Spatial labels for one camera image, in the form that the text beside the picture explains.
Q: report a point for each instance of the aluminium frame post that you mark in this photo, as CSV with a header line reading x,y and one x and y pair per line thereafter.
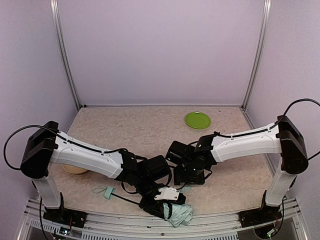
x,y
258,54
54,5

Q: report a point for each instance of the right aluminium frame post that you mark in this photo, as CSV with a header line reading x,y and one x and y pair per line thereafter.
x,y
258,54

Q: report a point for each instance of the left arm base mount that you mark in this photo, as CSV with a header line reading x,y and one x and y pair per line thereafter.
x,y
65,216

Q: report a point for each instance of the green plate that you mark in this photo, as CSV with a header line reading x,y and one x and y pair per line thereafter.
x,y
197,120

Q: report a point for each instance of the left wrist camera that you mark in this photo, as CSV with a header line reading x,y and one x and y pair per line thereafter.
x,y
170,194

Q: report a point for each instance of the mint green folding umbrella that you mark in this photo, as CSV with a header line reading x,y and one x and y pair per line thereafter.
x,y
177,215

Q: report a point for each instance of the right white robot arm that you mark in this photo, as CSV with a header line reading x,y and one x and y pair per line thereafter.
x,y
281,137

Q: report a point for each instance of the aluminium front rail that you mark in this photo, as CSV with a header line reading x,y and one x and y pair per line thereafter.
x,y
109,226

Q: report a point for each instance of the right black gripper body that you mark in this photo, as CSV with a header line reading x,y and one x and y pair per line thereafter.
x,y
188,179

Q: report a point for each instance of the left aluminium frame post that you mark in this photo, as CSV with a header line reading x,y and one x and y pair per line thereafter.
x,y
54,5

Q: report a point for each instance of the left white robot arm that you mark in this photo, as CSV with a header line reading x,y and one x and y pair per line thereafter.
x,y
50,146

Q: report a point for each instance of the beige plate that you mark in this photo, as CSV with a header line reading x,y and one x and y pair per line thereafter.
x,y
73,169

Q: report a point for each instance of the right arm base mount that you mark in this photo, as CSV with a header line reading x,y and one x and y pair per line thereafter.
x,y
260,215

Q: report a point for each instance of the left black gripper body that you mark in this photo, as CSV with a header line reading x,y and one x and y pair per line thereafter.
x,y
155,204

